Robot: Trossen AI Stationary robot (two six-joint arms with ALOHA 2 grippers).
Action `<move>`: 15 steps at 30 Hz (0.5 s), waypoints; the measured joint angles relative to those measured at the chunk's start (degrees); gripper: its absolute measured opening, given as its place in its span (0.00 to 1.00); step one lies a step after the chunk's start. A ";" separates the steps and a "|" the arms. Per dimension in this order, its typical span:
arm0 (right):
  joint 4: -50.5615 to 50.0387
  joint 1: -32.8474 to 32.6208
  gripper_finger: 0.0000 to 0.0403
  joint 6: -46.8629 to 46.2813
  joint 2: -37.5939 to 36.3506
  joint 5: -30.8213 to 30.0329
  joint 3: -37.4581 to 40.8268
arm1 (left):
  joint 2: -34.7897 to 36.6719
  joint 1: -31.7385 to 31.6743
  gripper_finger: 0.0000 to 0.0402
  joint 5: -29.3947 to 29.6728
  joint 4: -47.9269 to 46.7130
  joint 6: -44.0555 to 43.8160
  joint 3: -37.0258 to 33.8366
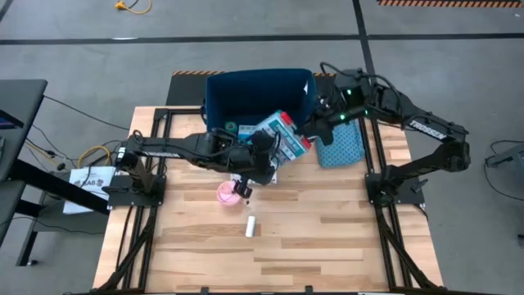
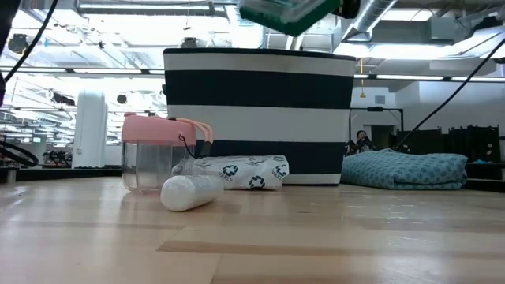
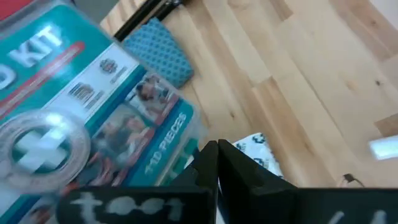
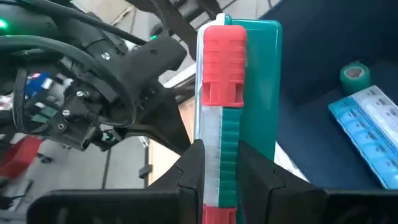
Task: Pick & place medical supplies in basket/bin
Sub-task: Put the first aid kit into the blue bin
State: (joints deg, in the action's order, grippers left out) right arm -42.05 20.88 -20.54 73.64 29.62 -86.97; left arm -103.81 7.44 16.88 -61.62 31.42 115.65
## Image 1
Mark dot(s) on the white printed paper sheet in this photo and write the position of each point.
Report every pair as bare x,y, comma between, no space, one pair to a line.
82,196

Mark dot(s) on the white gauze roll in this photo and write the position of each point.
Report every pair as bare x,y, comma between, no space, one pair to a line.
250,226

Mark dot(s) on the blue patterned cloth pouch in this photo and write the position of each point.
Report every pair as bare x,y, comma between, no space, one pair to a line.
344,147

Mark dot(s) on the black hazard-striped floor mat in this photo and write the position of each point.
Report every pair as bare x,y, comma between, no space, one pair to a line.
184,92

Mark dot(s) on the navy blue fabric bin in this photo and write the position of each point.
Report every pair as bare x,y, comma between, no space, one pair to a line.
254,94

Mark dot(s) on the white printed flat pouch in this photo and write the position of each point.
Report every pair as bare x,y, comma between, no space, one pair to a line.
273,179

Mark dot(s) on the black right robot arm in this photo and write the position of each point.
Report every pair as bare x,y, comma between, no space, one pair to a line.
430,127

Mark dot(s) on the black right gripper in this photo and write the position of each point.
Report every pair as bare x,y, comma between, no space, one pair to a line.
333,119

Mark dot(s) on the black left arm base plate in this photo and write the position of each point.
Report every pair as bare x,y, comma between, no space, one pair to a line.
123,198

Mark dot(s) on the grey floor equipment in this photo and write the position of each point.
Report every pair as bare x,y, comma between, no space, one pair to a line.
511,157

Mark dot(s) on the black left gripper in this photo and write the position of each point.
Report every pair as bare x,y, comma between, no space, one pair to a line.
258,174

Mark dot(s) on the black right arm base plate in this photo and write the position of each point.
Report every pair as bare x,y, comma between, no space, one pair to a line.
409,196

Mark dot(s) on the black desk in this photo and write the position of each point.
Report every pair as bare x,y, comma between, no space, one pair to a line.
20,114

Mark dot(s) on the green tape roll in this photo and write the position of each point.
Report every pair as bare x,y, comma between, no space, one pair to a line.
231,126

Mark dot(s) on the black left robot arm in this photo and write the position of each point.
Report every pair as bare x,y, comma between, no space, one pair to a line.
184,147

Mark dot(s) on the black aluminium rail frame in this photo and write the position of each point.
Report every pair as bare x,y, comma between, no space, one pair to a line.
144,254
391,254

